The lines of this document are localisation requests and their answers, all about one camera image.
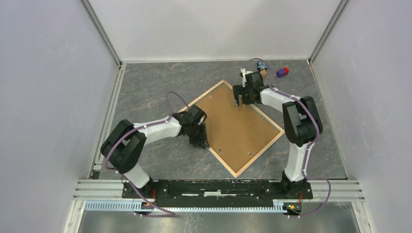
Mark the blue owl toy block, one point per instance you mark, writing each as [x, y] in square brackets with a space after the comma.
[261, 66]

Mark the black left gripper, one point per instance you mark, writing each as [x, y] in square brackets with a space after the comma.
[202, 141]

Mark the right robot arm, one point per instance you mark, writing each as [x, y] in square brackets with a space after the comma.
[302, 124]

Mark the purple and red block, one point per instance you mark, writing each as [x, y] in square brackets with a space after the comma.
[282, 72]

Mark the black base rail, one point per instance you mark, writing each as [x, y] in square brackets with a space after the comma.
[220, 193]

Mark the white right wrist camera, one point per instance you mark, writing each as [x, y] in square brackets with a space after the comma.
[244, 73]

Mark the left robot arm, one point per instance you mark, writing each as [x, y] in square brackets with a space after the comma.
[124, 145]

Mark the wooden picture frame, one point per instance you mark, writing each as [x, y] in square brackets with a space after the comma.
[257, 157]

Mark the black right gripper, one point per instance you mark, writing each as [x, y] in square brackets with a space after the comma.
[238, 90]

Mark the brown cardboard backing board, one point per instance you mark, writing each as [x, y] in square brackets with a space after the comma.
[238, 128]

